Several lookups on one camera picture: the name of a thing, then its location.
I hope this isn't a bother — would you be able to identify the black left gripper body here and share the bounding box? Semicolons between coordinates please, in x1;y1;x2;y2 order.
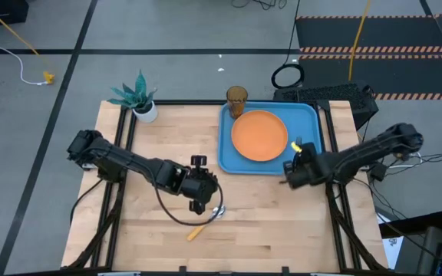
182;155;211;215

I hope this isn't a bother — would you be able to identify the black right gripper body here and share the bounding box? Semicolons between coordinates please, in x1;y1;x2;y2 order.
282;136;320;189

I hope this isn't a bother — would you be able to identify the orange-handled metal spoon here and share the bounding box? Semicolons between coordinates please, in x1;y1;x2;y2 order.
186;205;227;242

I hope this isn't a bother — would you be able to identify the orange round plate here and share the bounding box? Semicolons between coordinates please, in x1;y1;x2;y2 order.
230;110;289;163

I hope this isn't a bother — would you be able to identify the amber ribbed plastic cup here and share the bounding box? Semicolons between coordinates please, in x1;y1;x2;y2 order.
226;85;249;120

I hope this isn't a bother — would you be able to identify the blue plastic tray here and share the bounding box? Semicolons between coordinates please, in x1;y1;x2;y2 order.
217;100;324;177

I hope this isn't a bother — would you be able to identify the black perforated computer case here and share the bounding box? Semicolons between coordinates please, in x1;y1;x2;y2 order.
273;83;380;130

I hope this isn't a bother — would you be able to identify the white plant pot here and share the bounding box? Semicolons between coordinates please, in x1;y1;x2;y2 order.
132;100;160;124

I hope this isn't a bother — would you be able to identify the green artificial plant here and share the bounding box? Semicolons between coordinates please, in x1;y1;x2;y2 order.
107;70;158;114

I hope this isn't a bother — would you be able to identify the white paper sheet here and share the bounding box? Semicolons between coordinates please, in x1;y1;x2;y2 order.
376;212;404;269

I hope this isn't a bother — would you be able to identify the black hazard-striped floor mat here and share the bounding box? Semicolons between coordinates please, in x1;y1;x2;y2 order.
295;13;442;102

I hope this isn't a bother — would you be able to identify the black wrist loop cable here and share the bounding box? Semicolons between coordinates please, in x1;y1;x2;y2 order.
152;164;225;228

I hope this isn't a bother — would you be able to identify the black aluminium table frame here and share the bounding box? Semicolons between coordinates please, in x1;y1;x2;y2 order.
315;100;388;271
65;101;138;270

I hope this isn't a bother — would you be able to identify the black cable bundle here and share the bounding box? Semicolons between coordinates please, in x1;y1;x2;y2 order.
358;148;442;231

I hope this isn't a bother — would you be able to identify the black aluminium cross rail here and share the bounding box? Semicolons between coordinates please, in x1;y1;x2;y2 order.
153;100;318;107

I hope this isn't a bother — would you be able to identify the coiled black cable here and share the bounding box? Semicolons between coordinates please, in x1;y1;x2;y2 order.
270;63;305;90

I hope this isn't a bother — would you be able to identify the yellow plug with white cable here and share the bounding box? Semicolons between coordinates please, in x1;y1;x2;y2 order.
395;151;424;162

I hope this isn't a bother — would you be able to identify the black arm base cable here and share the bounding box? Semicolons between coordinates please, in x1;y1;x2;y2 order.
69;178;105;225

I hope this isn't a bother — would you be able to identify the long black floor cable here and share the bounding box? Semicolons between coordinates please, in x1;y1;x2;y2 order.
284;0;302;65

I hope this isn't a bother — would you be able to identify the thick yellow floor cable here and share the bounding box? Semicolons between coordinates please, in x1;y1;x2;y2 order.
347;0;374;82

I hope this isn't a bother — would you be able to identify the tangled black floor cable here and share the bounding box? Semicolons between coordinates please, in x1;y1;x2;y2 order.
231;0;288;12

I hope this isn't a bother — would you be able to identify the thin yellow floor cable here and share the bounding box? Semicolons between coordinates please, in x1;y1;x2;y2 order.
0;0;51;76

